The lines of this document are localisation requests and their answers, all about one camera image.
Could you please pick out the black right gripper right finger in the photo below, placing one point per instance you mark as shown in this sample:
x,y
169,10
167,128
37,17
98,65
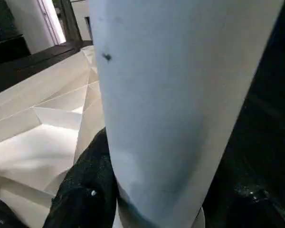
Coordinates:
x,y
266,213

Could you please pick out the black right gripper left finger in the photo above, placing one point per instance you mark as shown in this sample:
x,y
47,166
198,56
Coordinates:
x,y
88,190

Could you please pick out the white plastic table top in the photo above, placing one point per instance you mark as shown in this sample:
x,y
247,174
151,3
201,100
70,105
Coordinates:
x,y
33,142

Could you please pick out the white plastic table leg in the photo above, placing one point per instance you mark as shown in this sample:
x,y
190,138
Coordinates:
x,y
171,95

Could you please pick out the black work mat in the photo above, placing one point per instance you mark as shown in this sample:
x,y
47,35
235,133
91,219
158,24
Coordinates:
x,y
270,142

